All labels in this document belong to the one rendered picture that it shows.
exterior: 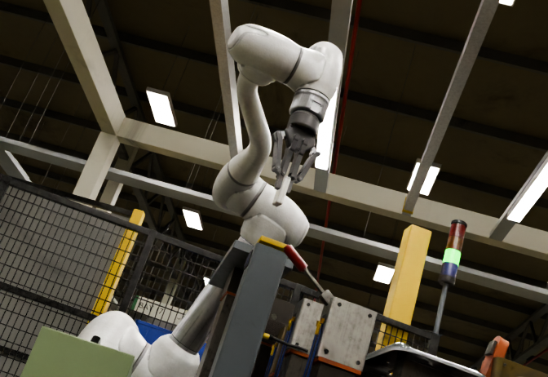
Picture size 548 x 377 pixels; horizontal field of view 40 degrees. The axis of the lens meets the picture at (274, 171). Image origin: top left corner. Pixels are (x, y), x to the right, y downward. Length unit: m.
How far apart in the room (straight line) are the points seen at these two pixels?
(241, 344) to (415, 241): 2.02
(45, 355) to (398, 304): 1.63
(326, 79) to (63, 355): 1.04
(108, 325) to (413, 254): 1.54
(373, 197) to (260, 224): 4.38
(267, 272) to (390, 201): 5.12
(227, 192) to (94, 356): 0.60
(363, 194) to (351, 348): 5.21
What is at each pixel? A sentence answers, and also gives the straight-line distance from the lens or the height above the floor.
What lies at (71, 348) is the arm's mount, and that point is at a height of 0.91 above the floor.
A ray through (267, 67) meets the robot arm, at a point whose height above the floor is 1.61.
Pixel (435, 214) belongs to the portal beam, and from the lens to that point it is 6.65.
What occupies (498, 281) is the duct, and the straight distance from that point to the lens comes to 12.40.
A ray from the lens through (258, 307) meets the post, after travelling 1.52.
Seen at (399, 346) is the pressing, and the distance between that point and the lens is 1.41.
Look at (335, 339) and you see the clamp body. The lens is 1.44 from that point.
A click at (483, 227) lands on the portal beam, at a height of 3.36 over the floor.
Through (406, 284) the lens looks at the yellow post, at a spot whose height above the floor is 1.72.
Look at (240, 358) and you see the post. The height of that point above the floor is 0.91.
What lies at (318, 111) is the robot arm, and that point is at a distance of 1.85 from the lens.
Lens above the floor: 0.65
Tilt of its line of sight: 24 degrees up
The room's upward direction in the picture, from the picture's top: 19 degrees clockwise
